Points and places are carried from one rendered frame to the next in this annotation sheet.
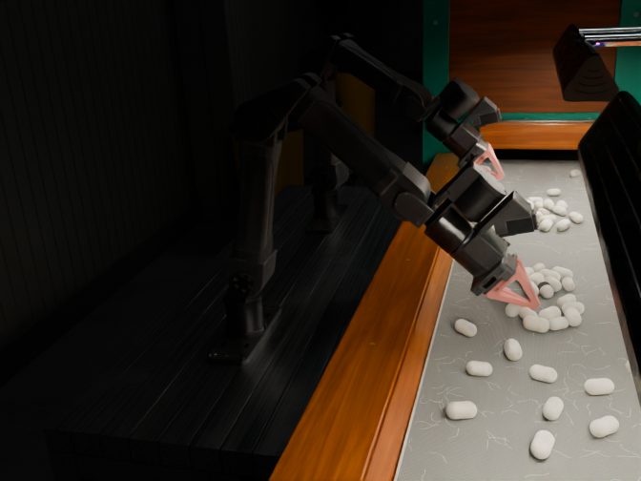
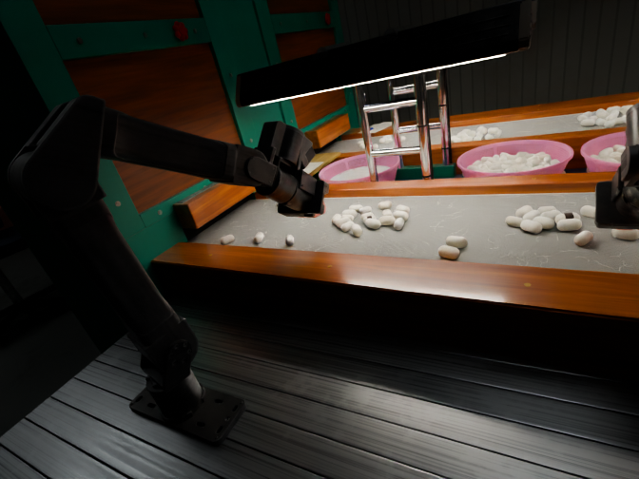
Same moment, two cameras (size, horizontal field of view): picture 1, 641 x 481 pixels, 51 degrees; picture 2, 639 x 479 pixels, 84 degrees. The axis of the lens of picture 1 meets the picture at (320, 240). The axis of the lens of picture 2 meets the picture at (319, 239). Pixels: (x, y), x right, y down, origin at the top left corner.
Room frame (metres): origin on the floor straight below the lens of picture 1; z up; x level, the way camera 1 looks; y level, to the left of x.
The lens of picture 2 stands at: (1.24, 0.29, 1.10)
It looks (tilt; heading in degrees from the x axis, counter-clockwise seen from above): 26 degrees down; 288
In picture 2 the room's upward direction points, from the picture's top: 14 degrees counter-clockwise
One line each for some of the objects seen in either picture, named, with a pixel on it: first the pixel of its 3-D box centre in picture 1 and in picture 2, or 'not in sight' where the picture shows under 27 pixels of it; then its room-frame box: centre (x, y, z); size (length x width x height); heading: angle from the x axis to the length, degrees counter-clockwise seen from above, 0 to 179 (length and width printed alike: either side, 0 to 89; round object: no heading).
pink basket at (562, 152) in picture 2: not in sight; (511, 172); (0.98, -0.71, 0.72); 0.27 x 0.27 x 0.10
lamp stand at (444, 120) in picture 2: not in sight; (423, 103); (1.18, -0.98, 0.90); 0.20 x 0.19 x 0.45; 163
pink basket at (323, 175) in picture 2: not in sight; (360, 179); (1.40, -0.84, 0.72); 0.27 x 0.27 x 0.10
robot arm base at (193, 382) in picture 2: (326, 205); (176, 390); (1.62, -0.02, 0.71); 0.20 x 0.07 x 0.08; 165
